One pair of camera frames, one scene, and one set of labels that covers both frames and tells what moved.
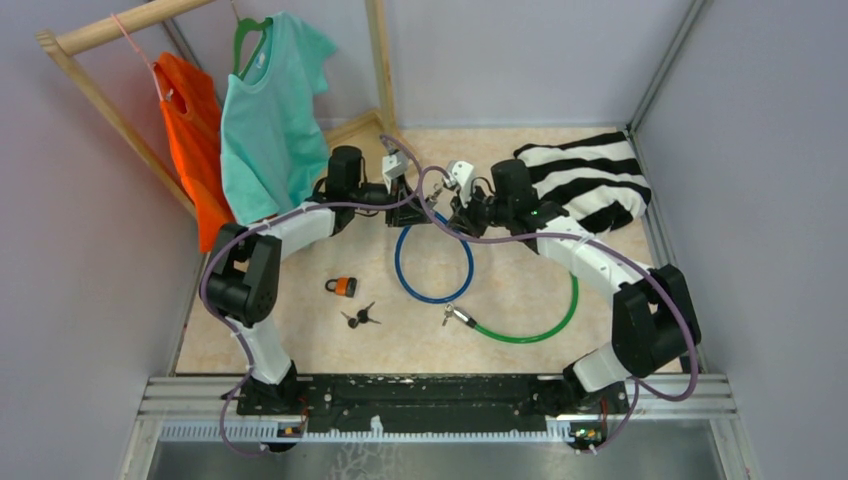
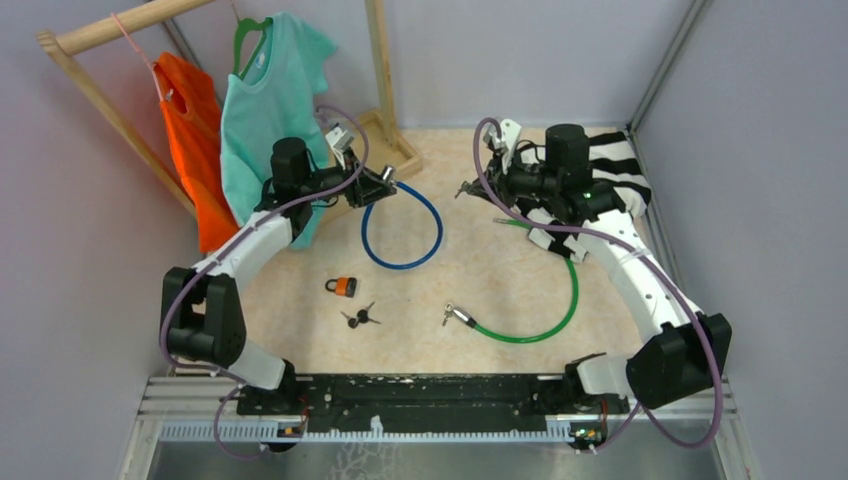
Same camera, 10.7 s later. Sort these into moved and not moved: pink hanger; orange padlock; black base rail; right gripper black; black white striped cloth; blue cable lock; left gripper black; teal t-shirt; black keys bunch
Moved: left gripper black; right gripper black; blue cable lock
Not moved: black base rail; teal t-shirt; black keys bunch; black white striped cloth; pink hanger; orange padlock
